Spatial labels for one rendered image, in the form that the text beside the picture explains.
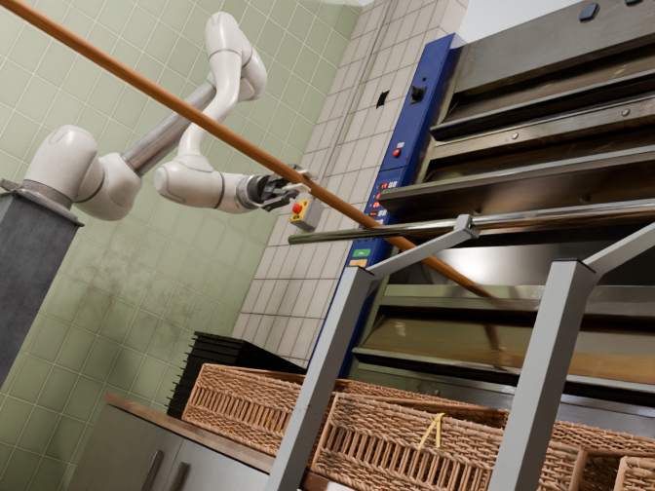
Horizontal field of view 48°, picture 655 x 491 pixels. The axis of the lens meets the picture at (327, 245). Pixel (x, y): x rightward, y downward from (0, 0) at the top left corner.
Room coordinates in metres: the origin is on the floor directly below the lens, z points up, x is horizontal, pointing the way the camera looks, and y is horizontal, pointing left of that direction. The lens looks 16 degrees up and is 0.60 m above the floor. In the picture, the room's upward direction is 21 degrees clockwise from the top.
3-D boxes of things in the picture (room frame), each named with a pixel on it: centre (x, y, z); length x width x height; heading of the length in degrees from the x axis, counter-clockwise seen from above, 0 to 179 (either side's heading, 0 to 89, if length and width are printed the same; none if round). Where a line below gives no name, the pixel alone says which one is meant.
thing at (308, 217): (2.73, 0.12, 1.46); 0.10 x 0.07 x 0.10; 31
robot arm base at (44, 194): (2.15, 0.85, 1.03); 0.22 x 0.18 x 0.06; 124
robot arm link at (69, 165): (2.17, 0.83, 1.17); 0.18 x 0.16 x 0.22; 156
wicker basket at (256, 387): (1.83, -0.15, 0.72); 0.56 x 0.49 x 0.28; 32
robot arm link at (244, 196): (1.87, 0.23, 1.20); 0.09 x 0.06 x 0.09; 120
